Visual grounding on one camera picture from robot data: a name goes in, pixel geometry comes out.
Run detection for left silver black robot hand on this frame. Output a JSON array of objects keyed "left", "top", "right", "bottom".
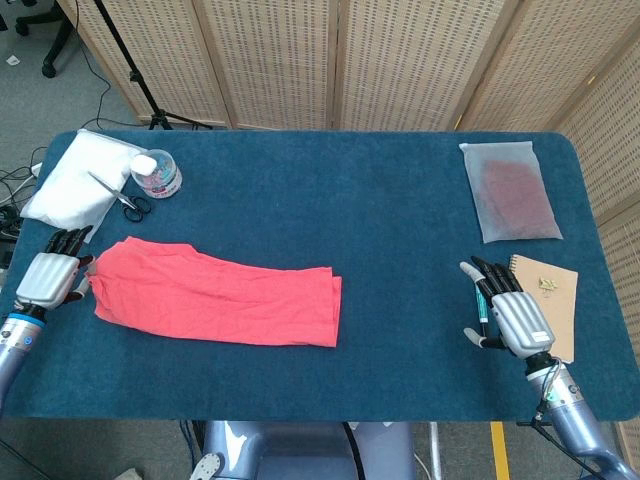
[{"left": 13, "top": 224, "right": 96, "bottom": 311}]

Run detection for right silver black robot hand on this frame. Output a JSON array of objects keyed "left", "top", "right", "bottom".
[{"left": 459, "top": 256, "right": 556, "bottom": 360}]

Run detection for red sleeveless t-shirt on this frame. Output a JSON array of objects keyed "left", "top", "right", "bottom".
[{"left": 85, "top": 236, "right": 344, "bottom": 349}]

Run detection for kraft spiral notebook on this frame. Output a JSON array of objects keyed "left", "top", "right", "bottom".
[{"left": 508, "top": 253, "right": 580, "bottom": 362}]

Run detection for green white marker pen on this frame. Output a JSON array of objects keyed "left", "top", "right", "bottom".
[{"left": 473, "top": 279, "right": 491, "bottom": 341}]

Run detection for white soft plastic package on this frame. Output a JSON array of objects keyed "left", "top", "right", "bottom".
[{"left": 19, "top": 128, "right": 149, "bottom": 245}]

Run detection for frosted bag with red garment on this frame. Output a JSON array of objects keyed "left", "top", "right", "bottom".
[{"left": 458, "top": 141, "right": 564, "bottom": 245}]

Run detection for clear jar of colourful clips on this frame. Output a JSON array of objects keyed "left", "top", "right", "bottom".
[{"left": 130, "top": 148, "right": 183, "bottom": 200}]

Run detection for silver metal table leg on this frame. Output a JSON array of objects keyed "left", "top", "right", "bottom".
[{"left": 428, "top": 422, "right": 444, "bottom": 480}]

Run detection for black tripod stand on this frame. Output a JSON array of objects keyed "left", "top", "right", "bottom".
[{"left": 92, "top": 0, "right": 214, "bottom": 131}]

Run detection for black office chair base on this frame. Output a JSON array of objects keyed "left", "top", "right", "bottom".
[{"left": 0, "top": 0, "right": 74, "bottom": 79}]

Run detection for blue-grey robot torso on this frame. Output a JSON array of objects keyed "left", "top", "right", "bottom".
[{"left": 202, "top": 420, "right": 416, "bottom": 480}]

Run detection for blue carpet table cover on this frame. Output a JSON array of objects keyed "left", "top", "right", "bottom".
[{"left": 0, "top": 130, "right": 632, "bottom": 424}]

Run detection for wicker folding screen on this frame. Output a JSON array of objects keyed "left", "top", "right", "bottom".
[{"left": 57, "top": 0, "right": 640, "bottom": 480}]

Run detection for black cable tangle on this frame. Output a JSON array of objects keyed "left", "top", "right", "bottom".
[{"left": 0, "top": 147, "right": 44, "bottom": 251}]

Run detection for black-handled steel scissors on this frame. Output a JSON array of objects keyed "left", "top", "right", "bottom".
[{"left": 87, "top": 170, "right": 152, "bottom": 223}]

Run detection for thick black torso cable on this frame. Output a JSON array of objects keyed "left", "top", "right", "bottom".
[{"left": 342, "top": 422, "right": 365, "bottom": 480}]

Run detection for white round perforated bracket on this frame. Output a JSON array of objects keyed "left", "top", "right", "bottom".
[{"left": 192, "top": 452, "right": 226, "bottom": 480}]

